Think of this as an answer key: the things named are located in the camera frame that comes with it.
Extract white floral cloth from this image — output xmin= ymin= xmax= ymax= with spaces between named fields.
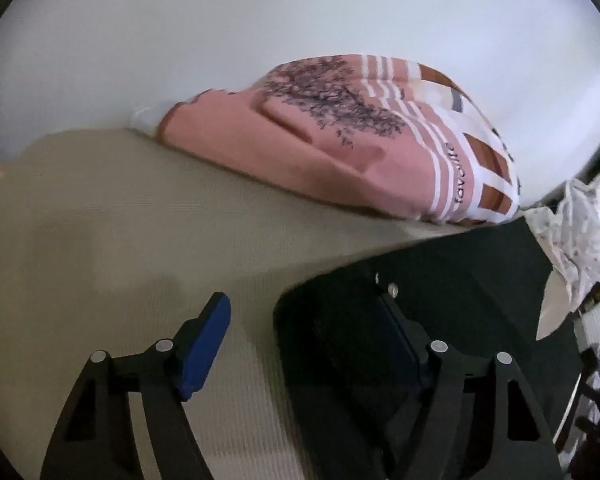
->
xmin=523 ymin=175 xmax=600 ymax=314

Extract black pants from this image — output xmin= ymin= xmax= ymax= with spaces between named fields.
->
xmin=273 ymin=220 xmax=582 ymax=479

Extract pink patterned pillow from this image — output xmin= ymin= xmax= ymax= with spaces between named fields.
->
xmin=132 ymin=54 xmax=520 ymax=224

